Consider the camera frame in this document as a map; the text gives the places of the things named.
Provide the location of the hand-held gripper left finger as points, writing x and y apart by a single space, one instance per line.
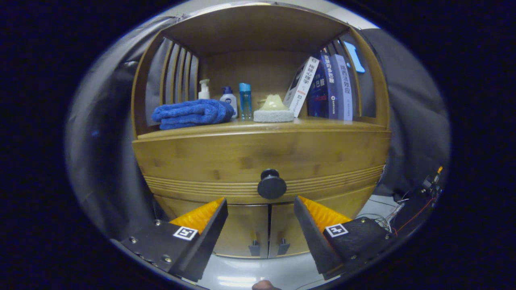
205 243

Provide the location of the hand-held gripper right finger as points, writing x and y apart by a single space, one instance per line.
314 241

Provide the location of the wooden drawer with black knob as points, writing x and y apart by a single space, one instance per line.
209 157

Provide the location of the wooden countertop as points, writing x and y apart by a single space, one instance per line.
322 123

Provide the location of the wooden cabinet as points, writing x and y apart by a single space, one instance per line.
254 28

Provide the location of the black electronic device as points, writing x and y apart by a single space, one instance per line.
411 211

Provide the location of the blue folded towel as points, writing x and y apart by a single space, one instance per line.
189 113

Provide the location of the white bottle with blue cap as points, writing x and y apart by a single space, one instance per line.
228 100

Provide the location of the clear blue bottle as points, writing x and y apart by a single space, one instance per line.
245 102

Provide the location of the white pump bottle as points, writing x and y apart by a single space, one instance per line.
204 93

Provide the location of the dark blue book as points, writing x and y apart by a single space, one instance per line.
320 88

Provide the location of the white book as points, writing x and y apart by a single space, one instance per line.
301 86

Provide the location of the light blue book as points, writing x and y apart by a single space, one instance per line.
342 88

